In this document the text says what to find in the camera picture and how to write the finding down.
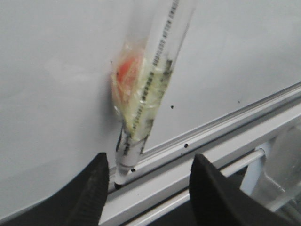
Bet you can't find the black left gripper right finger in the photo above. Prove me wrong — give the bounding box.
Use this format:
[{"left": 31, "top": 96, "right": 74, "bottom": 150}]
[{"left": 189, "top": 154, "right": 292, "bottom": 226}]

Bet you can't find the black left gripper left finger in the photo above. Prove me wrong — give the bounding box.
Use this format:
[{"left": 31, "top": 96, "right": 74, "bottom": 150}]
[{"left": 2, "top": 153, "right": 109, "bottom": 226}]

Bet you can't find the red round magnet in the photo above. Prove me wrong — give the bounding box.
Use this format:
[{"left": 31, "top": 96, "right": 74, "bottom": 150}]
[{"left": 116, "top": 55, "right": 142, "bottom": 97}]

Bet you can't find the white whiteboard marker with tape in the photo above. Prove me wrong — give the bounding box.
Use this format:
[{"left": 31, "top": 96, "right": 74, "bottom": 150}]
[{"left": 112, "top": 0, "right": 196, "bottom": 189}]

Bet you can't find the white whiteboard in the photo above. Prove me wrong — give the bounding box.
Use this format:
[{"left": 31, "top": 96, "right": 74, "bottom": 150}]
[{"left": 0, "top": 0, "right": 301, "bottom": 220}]

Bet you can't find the white horizontal stand bar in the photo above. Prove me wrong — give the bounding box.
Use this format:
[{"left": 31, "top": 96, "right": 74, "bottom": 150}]
[{"left": 220, "top": 148, "right": 265, "bottom": 177}]

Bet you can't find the white metal stand frame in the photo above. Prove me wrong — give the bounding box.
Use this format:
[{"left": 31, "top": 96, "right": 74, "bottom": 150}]
[{"left": 147, "top": 120, "right": 301, "bottom": 226}]

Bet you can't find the aluminium whiteboard tray rail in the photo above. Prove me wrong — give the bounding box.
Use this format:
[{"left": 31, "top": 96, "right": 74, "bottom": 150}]
[{"left": 98, "top": 81, "right": 301, "bottom": 226}]

